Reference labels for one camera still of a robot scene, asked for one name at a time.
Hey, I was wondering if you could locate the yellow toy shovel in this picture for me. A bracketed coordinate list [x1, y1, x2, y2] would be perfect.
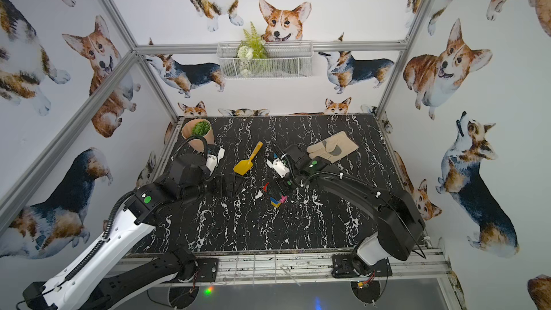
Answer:
[233, 142, 263, 176]

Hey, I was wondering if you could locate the white wire wall basket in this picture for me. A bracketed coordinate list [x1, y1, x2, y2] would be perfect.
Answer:
[217, 41, 314, 80]

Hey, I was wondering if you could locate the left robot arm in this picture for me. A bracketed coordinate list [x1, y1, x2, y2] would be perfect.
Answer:
[22, 153, 219, 309]

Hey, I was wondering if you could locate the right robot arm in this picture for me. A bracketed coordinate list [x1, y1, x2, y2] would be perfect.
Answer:
[275, 146, 426, 266]

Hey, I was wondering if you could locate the green fern with white flower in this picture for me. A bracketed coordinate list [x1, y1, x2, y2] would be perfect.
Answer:
[236, 22, 268, 77]

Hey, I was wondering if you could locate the cream canvas work glove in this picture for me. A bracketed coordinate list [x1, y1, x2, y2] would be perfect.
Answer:
[306, 131, 359, 164]

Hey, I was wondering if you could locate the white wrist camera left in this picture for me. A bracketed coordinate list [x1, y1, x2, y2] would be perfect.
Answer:
[206, 145, 225, 175]

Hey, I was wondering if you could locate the terracotta pot with green plant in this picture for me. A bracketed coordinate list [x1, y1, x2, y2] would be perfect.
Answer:
[181, 119, 215, 152]

